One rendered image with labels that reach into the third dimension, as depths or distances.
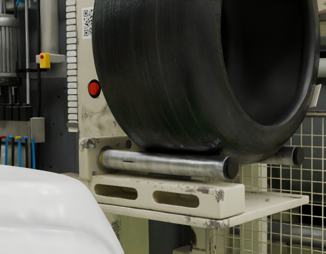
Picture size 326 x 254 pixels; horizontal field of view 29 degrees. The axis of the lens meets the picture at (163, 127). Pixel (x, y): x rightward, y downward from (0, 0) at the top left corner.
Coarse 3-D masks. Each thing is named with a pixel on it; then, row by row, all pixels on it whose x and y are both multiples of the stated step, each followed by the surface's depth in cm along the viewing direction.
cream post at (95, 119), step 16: (80, 0) 155; (80, 16) 155; (80, 32) 156; (80, 48) 156; (80, 64) 156; (80, 80) 156; (96, 80) 153; (80, 96) 157; (96, 96) 153; (80, 112) 157; (96, 112) 153; (80, 128) 157; (96, 128) 154; (112, 128) 150; (112, 224) 152; (128, 224) 155; (144, 224) 159; (128, 240) 155; (144, 240) 160
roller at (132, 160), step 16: (112, 160) 140; (128, 160) 137; (144, 160) 134; (160, 160) 131; (176, 160) 129; (192, 160) 126; (208, 160) 124; (224, 160) 122; (208, 176) 125; (224, 176) 122
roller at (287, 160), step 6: (282, 150) 145; (288, 150) 144; (294, 150) 143; (300, 150) 144; (276, 156) 146; (282, 156) 145; (288, 156) 144; (294, 156) 143; (300, 156) 144; (258, 162) 150; (264, 162) 149; (270, 162) 147; (276, 162) 146; (282, 162) 145; (288, 162) 144; (294, 162) 143; (300, 162) 144
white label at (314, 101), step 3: (315, 87) 151; (318, 87) 150; (315, 90) 151; (318, 90) 150; (315, 93) 150; (318, 93) 149; (315, 96) 150; (312, 99) 150; (315, 99) 149; (312, 102) 150; (315, 102) 149; (312, 105) 149; (315, 105) 148
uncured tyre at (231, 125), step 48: (96, 0) 126; (144, 0) 117; (192, 0) 113; (240, 0) 163; (288, 0) 155; (96, 48) 126; (144, 48) 117; (192, 48) 114; (240, 48) 166; (288, 48) 158; (144, 96) 122; (192, 96) 116; (240, 96) 164; (288, 96) 155; (144, 144) 134; (192, 144) 125; (240, 144) 126
